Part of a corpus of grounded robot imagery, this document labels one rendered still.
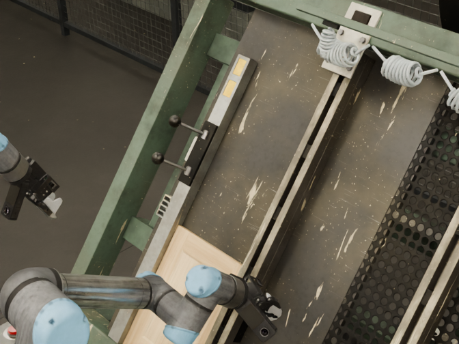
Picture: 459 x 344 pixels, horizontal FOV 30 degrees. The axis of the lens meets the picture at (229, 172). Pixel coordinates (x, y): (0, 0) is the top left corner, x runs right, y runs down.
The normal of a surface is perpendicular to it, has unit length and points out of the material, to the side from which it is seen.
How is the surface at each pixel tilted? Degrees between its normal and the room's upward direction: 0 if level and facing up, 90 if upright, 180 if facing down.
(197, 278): 45
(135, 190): 90
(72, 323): 83
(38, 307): 22
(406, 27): 53
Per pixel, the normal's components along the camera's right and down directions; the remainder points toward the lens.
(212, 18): 0.69, 0.38
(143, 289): 0.72, -0.37
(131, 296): 0.74, 0.07
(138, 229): -0.59, -0.20
